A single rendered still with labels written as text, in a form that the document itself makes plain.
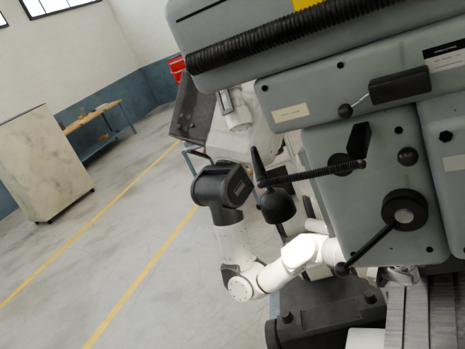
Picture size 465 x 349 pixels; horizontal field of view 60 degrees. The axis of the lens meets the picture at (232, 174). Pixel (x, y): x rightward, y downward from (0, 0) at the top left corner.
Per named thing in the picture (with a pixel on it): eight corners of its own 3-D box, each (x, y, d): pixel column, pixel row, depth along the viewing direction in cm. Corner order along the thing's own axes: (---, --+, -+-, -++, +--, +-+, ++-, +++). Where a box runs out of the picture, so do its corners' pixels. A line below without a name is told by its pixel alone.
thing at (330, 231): (328, 238, 86) (297, 153, 79) (331, 227, 89) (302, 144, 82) (347, 237, 84) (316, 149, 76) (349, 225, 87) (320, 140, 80)
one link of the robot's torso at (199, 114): (199, 168, 146) (154, 157, 112) (220, 77, 147) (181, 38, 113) (279, 185, 138) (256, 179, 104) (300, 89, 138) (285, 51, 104)
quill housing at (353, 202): (344, 275, 79) (290, 130, 67) (358, 214, 95) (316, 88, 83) (454, 272, 69) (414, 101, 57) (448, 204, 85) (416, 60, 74)
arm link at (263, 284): (291, 284, 104) (248, 312, 116) (307, 266, 112) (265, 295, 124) (266, 251, 106) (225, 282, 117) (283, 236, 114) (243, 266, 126)
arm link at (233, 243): (219, 300, 118) (203, 228, 114) (243, 279, 129) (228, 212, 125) (252, 305, 112) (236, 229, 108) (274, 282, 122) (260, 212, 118)
